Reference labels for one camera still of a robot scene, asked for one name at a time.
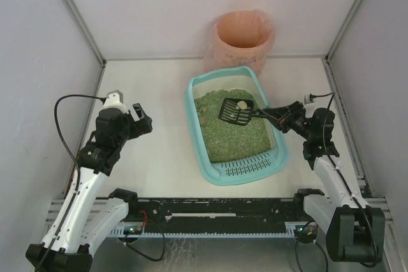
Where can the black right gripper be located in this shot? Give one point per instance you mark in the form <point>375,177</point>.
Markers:
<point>285,119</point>

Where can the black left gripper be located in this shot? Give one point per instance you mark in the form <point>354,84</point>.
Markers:
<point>138,124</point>

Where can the black litter scoop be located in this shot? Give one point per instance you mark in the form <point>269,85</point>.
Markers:
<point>243,117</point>

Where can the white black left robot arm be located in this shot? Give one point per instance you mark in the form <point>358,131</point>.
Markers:
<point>73,239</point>

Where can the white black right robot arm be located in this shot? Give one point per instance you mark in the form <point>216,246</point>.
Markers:
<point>354,230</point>

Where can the green cat litter pellets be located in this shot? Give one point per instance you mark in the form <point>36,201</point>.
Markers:
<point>227,142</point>

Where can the pale green litter clump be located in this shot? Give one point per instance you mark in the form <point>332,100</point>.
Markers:
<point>202,109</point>
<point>202,121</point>

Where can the orange lined waste bin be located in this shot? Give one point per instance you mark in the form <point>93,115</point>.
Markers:
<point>240,38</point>

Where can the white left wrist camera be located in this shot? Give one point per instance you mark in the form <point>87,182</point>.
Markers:
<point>114,99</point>

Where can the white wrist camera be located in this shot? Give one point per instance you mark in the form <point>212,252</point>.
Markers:
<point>114,99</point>
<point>308,99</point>

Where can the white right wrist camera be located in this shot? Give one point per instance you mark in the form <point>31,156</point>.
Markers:
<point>308,99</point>

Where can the light blue cable duct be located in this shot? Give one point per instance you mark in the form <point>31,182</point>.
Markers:
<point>285,230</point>

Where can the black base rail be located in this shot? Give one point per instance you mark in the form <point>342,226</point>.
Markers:
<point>179,213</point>

